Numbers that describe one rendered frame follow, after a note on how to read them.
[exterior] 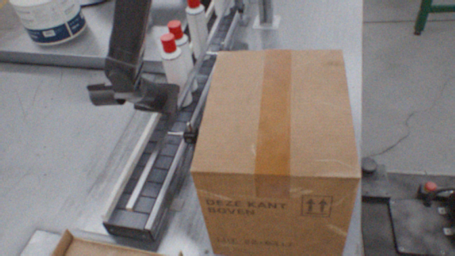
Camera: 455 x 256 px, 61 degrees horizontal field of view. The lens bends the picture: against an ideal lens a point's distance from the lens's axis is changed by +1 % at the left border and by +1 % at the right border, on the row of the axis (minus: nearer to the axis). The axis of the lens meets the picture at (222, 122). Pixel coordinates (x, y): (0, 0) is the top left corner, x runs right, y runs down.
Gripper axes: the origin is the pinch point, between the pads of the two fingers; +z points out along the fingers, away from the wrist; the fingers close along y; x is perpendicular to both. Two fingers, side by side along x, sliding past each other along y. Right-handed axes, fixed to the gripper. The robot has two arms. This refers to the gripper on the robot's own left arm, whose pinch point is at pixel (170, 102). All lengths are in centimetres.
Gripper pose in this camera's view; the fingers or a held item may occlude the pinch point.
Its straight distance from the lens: 95.9
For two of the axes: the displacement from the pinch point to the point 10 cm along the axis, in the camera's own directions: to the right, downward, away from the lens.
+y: -9.6, -0.9, 2.5
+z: 2.4, 0.9, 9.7
